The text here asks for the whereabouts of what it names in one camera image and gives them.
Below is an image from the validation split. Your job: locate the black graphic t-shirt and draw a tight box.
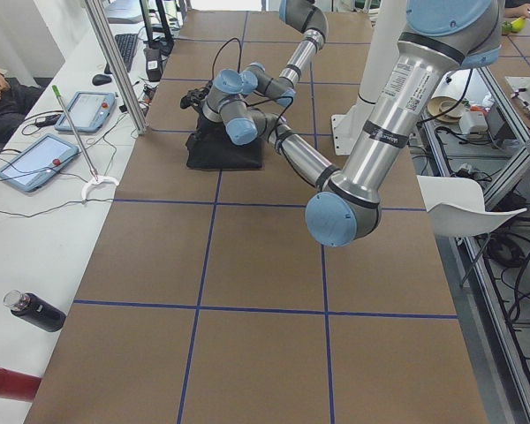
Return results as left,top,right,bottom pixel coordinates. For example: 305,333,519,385
185,115,263,170

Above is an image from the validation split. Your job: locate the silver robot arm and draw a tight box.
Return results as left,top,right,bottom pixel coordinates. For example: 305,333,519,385
199,1,504,246
241,1,329,107

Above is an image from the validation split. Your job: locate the white curved hook piece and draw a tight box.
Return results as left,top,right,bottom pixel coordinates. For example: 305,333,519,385
80,175,119,203

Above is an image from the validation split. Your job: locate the long metal reacher stick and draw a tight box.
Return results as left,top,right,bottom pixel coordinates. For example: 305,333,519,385
52,85,98,180

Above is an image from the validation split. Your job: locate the black box with label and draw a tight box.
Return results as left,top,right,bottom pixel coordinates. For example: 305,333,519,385
143,47,163,82

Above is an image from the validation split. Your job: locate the white plastic chair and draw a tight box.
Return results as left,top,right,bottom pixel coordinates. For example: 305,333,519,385
417,176,527,238

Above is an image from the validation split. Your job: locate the upper teach pendant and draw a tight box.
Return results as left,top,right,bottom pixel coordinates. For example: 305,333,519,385
64,91,116,134

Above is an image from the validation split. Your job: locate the teach pendant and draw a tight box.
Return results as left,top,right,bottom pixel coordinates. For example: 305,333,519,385
64,91,116,134
0,134,80,193

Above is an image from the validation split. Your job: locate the wooden bowls stack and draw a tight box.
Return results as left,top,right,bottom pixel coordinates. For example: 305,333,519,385
427,96,467,124

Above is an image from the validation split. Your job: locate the black computer mouse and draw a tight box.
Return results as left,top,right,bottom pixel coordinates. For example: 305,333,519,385
92,74,112,87

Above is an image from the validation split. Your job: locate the black computer keyboard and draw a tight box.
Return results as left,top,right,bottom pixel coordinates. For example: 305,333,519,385
115,33,139,72

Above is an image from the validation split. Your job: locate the white power adapter box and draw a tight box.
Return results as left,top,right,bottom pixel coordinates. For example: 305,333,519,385
458,110,488,136

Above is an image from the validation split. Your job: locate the lower teach pendant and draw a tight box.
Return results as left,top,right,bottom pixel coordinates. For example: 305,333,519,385
0,134,80,193

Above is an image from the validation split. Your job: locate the black water bottle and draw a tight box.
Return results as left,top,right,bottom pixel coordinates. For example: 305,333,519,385
3,290,66,332

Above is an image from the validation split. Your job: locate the seated person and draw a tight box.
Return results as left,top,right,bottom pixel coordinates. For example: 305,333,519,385
0,70,44,143

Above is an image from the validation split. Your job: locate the green banana toy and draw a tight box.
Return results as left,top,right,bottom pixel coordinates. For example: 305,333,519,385
501,17,526,35

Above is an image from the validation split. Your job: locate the red bottle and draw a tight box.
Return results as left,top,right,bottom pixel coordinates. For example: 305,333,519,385
0,367,42,402

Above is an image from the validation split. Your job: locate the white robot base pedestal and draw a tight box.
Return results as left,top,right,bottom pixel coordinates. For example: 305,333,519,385
329,0,420,156

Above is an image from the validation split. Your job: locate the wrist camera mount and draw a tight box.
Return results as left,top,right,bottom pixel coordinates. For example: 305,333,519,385
179,81,213,113

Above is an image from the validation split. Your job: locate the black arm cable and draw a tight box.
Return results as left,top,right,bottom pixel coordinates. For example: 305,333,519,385
211,37,295,138

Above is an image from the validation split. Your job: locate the aluminium frame post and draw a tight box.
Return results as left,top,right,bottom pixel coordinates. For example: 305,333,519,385
84,0,147,135

